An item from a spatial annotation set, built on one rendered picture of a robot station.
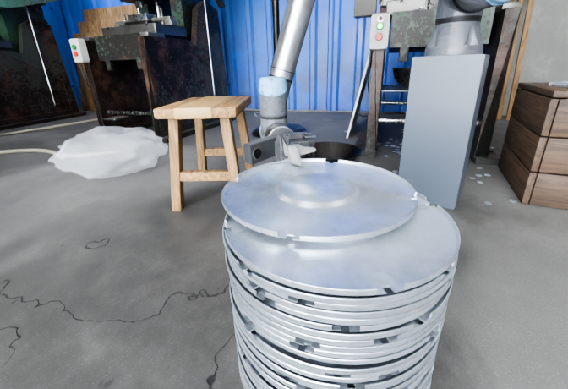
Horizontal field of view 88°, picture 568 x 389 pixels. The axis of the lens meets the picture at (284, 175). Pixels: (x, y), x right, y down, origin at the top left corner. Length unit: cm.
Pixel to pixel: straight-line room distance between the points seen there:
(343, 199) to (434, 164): 63
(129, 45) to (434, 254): 204
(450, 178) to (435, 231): 64
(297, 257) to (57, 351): 48
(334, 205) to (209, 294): 36
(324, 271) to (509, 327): 45
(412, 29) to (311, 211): 125
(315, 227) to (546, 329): 48
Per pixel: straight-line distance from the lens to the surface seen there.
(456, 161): 101
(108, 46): 230
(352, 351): 33
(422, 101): 99
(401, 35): 154
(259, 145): 66
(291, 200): 41
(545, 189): 120
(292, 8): 93
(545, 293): 81
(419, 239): 37
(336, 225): 36
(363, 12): 153
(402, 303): 31
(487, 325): 67
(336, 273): 30
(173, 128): 95
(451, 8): 102
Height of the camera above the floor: 43
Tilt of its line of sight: 21 degrees down
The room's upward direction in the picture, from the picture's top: 2 degrees counter-clockwise
